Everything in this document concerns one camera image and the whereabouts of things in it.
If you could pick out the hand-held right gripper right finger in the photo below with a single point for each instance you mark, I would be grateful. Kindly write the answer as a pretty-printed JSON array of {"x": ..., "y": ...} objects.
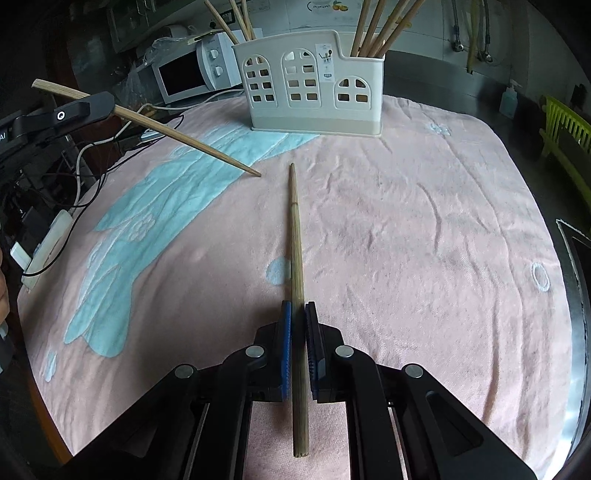
[{"x": 311, "y": 341}]

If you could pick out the group of wooden chopsticks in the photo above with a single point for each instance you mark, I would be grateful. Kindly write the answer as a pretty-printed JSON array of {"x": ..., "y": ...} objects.
[{"x": 356, "y": 37}]

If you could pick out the brown wooden chopstick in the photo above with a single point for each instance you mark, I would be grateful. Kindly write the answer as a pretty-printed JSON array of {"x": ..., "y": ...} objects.
[
  {"x": 295, "y": 258},
  {"x": 184, "y": 141}
]

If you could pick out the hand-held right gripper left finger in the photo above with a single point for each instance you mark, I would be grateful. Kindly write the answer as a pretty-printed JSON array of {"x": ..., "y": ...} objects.
[{"x": 287, "y": 350}]

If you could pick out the clear plastic bag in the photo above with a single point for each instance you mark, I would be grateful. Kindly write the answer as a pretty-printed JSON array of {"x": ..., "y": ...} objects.
[{"x": 138, "y": 78}]

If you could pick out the green plastic dish rack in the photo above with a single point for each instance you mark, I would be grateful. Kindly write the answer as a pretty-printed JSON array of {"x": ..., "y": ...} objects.
[{"x": 561, "y": 115}]

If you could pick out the white rounded appliance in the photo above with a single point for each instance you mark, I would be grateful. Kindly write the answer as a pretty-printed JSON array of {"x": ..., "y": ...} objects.
[{"x": 175, "y": 31}]

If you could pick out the white power strip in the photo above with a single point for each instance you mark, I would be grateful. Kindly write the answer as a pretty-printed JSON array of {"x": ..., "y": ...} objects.
[{"x": 51, "y": 240}]

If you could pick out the white microwave oven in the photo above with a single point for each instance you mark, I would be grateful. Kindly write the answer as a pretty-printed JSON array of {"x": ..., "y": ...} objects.
[{"x": 226, "y": 60}]

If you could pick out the clear soap bottle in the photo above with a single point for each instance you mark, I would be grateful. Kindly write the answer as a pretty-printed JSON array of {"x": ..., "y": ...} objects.
[{"x": 508, "y": 101}]

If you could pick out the small white device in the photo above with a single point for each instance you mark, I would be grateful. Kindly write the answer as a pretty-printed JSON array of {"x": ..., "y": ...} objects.
[{"x": 150, "y": 135}]

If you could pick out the glass door cabinet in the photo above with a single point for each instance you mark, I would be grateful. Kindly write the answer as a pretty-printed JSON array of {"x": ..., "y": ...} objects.
[{"x": 134, "y": 23}]

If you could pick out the pink towel with blue print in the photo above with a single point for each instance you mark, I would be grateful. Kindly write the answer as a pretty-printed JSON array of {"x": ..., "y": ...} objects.
[{"x": 415, "y": 230}]

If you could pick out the cream plastic chopstick holder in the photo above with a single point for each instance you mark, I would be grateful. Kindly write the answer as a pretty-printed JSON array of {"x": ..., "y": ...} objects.
[{"x": 318, "y": 127}]

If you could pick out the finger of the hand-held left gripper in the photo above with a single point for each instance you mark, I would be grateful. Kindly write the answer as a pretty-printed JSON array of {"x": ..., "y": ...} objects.
[{"x": 74, "y": 113}]

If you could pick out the person's left forearm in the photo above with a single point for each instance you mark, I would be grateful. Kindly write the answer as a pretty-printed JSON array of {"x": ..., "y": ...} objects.
[{"x": 2, "y": 290}]

